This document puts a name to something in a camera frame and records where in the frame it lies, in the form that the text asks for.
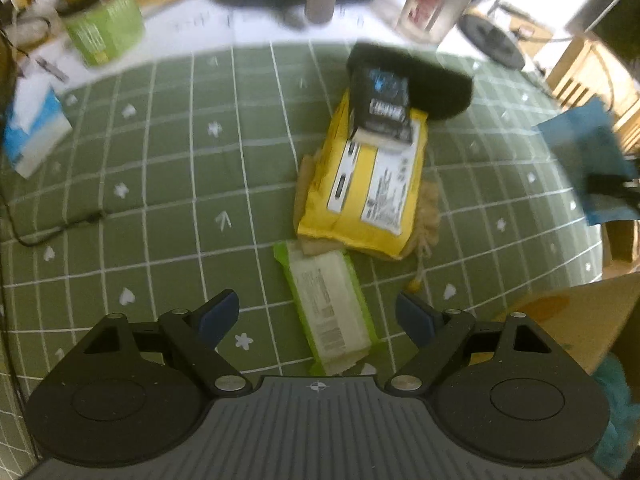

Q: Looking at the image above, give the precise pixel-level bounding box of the yellow packet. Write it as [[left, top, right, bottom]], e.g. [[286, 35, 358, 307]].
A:
[[295, 87, 430, 261]]

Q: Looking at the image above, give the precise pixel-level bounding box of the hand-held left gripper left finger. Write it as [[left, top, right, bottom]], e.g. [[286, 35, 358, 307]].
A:
[[82, 288, 249, 394]]

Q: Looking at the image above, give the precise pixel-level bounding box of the teal fluffy cloth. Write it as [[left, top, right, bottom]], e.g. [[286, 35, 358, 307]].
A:
[[594, 355, 635, 463]]

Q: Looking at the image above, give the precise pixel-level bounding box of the wooden chair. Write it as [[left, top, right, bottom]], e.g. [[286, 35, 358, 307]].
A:
[[544, 35, 640, 127]]

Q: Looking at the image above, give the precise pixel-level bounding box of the green wipes packet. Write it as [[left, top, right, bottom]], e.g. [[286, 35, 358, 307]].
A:
[[272, 240, 385, 377]]

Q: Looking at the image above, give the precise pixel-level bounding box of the blue cloth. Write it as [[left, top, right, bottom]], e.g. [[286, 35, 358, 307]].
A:
[[536, 99, 640, 227]]

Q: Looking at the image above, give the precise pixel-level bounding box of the clear shaker bottle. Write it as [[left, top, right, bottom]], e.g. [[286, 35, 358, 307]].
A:
[[394, 0, 497, 44]]

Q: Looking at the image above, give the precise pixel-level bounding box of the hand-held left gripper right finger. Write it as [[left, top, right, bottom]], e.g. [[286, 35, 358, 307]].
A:
[[384, 290, 557, 394]]

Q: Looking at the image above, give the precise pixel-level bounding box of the beige drawstring bag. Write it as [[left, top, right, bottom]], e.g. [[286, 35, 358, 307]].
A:
[[292, 152, 444, 292]]

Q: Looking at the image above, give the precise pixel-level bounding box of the black cap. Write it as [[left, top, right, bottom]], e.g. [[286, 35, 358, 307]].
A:
[[346, 42, 475, 122]]

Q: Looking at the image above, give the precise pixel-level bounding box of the cardboard box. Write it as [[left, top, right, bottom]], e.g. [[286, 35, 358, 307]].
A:
[[494, 279, 640, 377]]

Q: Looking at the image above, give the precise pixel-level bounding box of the black power cable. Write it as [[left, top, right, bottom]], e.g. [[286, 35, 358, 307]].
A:
[[0, 24, 107, 248]]

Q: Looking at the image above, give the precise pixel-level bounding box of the blue white tissue pack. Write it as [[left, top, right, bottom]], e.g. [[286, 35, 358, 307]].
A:
[[4, 86, 74, 179]]

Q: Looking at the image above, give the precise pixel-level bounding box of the white printed cloth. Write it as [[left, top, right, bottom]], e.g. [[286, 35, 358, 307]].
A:
[[15, 0, 501, 92]]

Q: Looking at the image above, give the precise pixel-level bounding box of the green lidded tub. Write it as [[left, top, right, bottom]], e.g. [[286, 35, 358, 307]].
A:
[[59, 0, 147, 69]]

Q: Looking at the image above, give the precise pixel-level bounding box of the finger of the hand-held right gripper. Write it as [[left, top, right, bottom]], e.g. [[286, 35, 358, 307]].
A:
[[586, 172, 640, 205]]

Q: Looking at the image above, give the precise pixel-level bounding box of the black pouch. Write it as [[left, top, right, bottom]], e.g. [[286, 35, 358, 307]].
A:
[[348, 66, 415, 145]]

